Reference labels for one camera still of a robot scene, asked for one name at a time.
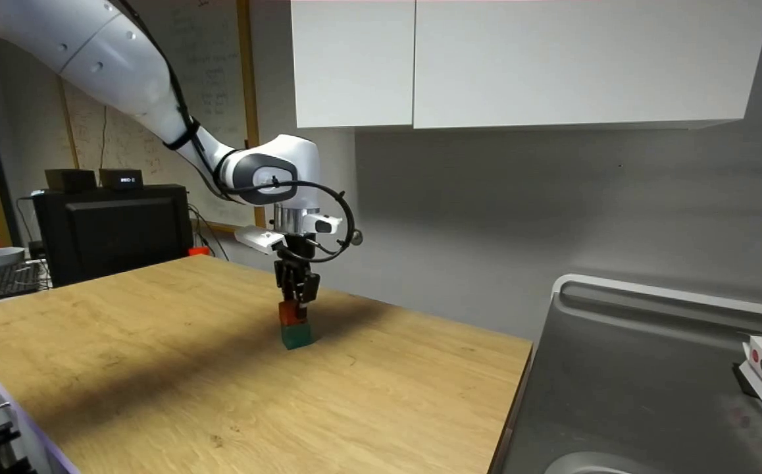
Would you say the black cable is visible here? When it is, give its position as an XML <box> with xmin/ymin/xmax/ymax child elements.
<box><xmin>187</xmin><ymin>203</ymin><xmax>230</xmax><ymax>261</ymax></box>

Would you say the small black box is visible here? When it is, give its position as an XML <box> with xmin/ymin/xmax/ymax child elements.
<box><xmin>45</xmin><ymin>169</ymin><xmax>98</xmax><ymax>194</ymax></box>

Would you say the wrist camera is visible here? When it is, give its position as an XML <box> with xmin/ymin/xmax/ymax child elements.
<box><xmin>234</xmin><ymin>225</ymin><xmax>285</xmax><ymax>255</ymax></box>

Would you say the black box with display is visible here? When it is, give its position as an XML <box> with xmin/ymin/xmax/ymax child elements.
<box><xmin>98</xmin><ymin>168</ymin><xmax>144</xmax><ymax>191</ymax></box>

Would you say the stainless steel counter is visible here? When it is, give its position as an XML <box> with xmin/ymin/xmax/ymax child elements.
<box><xmin>488</xmin><ymin>273</ymin><xmax>762</xmax><ymax>474</ymax></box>

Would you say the orange block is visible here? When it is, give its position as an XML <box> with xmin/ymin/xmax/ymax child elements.
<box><xmin>279</xmin><ymin>301</ymin><xmax>309</xmax><ymax>327</ymax></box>

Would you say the whiteboard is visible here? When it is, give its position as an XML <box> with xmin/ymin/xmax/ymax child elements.
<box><xmin>57</xmin><ymin>0</ymin><xmax>267</xmax><ymax>232</ymax></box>

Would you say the green block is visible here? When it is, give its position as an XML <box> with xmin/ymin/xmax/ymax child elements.
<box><xmin>281</xmin><ymin>322</ymin><xmax>315</xmax><ymax>351</ymax></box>

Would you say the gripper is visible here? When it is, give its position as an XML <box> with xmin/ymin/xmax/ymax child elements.
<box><xmin>274</xmin><ymin>234</ymin><xmax>321</xmax><ymax>309</ymax></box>

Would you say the black keyboard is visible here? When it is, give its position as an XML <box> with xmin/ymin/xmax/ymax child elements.
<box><xmin>0</xmin><ymin>261</ymin><xmax>44</xmax><ymax>303</ymax></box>

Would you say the black monitor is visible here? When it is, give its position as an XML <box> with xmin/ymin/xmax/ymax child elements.
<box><xmin>32</xmin><ymin>184</ymin><xmax>195</xmax><ymax>288</ymax></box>

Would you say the white wall cabinet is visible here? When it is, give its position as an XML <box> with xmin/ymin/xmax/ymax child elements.
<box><xmin>290</xmin><ymin>0</ymin><xmax>762</xmax><ymax>130</ymax></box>

